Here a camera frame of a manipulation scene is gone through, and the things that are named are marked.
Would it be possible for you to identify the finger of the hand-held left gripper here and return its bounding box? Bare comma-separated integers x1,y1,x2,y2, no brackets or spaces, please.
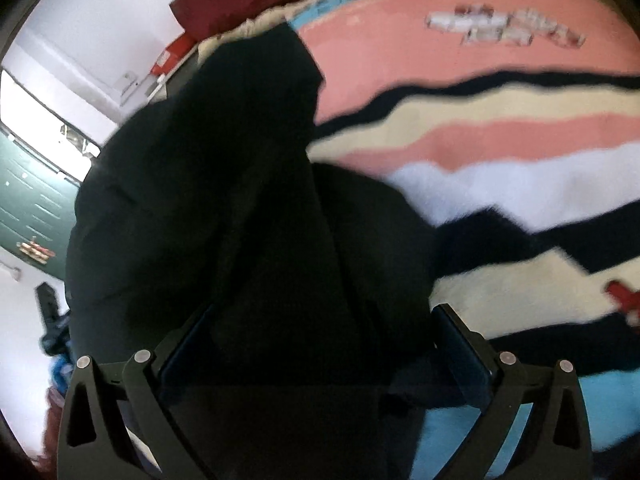
35,282,63,333

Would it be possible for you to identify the green door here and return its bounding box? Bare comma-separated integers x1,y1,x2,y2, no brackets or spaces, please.
0,125,83,281

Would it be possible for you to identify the white wall shelf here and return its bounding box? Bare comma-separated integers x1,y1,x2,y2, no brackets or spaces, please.
144,55,202,103

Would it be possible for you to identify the orange-red box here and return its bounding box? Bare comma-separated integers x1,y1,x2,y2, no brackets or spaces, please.
151,35,197,77

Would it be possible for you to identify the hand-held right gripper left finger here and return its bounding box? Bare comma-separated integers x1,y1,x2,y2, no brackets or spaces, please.
56,304,217,480

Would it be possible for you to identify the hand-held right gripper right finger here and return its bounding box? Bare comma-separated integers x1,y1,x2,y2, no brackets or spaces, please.
429,302,594,480

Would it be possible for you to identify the red door ornament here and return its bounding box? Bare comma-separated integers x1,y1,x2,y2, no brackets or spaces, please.
16,240,54,264

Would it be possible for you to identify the black hooded coat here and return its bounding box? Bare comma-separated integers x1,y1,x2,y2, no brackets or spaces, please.
64,22,442,480

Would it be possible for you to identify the striped printed blanket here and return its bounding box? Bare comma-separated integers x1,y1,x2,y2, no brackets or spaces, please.
197,0,640,480

